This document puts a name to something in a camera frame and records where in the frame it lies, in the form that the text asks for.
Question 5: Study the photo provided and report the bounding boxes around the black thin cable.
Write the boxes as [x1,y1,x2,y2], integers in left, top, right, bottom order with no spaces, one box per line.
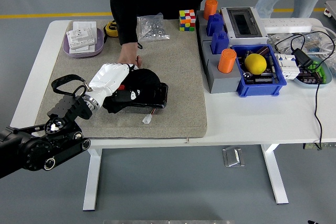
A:
[274,31,336,151]

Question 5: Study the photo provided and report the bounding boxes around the grey peg holder block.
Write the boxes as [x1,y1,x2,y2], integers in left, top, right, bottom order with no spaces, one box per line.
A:
[196,10,244,94]

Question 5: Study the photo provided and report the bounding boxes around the black power adapter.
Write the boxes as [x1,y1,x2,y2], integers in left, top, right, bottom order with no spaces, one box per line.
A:
[291,48,314,69]

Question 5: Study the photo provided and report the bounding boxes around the clear bag of screws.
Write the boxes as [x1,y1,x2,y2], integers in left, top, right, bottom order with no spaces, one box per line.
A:
[136,13,171,42]

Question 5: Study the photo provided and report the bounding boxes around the white connector plug with wires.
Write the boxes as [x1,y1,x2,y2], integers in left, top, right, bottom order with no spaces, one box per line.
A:
[141,107,158,125]

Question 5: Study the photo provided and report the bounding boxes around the white electrical box dark window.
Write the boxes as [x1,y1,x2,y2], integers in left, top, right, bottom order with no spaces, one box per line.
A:
[219,6,269,46]

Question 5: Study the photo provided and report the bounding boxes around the metal floor plate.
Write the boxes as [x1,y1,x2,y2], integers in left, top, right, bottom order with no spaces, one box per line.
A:
[222,146,245,168]

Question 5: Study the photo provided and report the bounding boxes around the person's right hand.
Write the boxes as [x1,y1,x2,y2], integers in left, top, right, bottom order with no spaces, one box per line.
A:
[117,42,143,68]

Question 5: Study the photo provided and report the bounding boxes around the dark circuit module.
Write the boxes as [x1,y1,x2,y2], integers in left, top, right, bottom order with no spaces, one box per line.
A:
[299,69,323,84]

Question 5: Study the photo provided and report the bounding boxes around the black rag with red patch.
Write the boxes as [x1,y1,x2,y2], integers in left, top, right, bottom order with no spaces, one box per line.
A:
[102,68,162,114]

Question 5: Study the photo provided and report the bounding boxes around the white table leg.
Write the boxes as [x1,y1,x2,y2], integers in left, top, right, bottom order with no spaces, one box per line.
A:
[82,148,102,211]
[260,144,289,205]

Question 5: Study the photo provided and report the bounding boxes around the clear bag of blue parts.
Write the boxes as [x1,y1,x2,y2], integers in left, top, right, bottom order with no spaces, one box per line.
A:
[296,32,332,55]

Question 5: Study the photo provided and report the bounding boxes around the yellow tape measure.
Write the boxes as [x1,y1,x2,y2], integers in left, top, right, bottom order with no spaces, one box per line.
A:
[103,20,120,44]

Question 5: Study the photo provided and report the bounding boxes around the blue block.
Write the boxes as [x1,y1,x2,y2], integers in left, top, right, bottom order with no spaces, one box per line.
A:
[206,13,224,37]
[211,31,230,55]

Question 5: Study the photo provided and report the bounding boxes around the white power strip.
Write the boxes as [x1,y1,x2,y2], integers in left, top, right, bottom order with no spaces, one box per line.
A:
[259,18,313,34]

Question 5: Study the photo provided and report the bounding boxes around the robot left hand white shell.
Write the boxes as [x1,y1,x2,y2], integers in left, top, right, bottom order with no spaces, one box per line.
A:
[88,62,142,106]

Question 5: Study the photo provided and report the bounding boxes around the grey metal cart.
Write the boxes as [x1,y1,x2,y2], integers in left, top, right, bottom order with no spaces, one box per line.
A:
[324,0,336,22]

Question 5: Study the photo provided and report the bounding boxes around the blue plastic bin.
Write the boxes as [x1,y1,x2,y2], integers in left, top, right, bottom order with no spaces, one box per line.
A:
[230,44,288,97]

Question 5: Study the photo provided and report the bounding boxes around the grey-brown mat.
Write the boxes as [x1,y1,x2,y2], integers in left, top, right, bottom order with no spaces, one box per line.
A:
[34,19,208,140]

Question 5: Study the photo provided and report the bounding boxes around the clear bag of white parts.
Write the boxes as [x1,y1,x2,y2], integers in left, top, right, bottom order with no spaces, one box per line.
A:
[269,33,299,52]

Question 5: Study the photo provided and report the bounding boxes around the light blue dish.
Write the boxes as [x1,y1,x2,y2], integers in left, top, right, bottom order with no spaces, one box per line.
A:
[292,56,333,89]

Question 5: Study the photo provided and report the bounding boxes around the white wall switch panel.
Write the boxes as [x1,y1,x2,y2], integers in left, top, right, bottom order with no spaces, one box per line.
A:
[66,28,96,50]
[72,21,97,44]
[69,44,96,54]

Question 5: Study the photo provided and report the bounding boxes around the dark circuit board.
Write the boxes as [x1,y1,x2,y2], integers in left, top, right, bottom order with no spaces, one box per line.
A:
[253,73,279,84]

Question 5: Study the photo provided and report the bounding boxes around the orange cylinder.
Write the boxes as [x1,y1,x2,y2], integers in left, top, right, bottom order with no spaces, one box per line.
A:
[204,0,219,21]
[217,48,237,74]

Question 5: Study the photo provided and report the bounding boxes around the yellow ball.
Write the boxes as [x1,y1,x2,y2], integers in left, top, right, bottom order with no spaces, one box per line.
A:
[244,53,268,75]

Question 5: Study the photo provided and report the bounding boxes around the white thick cable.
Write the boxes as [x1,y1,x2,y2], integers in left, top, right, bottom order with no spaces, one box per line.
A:
[311,24,336,57]

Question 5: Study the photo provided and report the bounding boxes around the purple tray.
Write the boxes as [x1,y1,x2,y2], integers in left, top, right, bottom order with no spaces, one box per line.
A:
[62,27,105,59]

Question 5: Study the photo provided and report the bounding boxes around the white circuit breaker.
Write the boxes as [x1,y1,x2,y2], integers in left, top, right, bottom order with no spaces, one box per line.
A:
[275,53,300,80]

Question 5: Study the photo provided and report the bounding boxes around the multicolour puzzle cube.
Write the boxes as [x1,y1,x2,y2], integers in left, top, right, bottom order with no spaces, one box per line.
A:
[179,9,197,31]

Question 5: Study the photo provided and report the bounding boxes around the green plastic parts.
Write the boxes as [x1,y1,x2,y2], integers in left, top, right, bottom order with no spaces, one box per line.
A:
[307,60,328,82]

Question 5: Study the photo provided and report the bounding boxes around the brown capacitor cylinder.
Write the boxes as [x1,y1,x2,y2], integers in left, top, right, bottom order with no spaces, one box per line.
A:
[256,46,271,57]

